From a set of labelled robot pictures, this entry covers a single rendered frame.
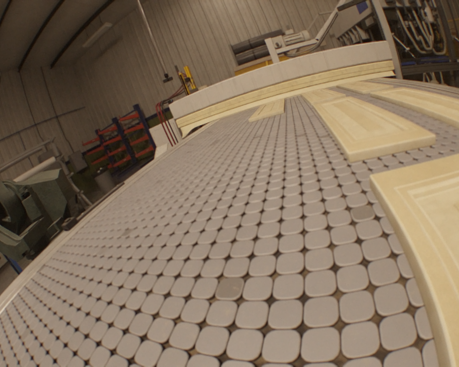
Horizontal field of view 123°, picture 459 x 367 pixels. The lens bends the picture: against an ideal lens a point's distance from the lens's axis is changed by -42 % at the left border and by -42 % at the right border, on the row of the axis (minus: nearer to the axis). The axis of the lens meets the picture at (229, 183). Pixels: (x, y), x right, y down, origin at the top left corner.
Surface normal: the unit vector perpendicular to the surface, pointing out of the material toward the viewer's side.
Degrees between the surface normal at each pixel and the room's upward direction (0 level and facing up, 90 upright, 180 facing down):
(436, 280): 0
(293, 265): 0
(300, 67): 90
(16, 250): 90
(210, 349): 0
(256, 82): 90
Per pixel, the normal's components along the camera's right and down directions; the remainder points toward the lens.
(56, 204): 0.69, 0.04
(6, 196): 0.75, -0.66
